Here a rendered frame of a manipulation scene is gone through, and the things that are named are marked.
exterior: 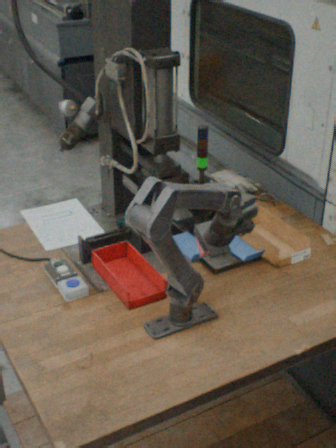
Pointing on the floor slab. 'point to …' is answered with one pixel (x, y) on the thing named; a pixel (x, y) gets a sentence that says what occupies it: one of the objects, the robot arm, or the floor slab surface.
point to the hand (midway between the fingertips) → (202, 254)
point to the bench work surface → (167, 355)
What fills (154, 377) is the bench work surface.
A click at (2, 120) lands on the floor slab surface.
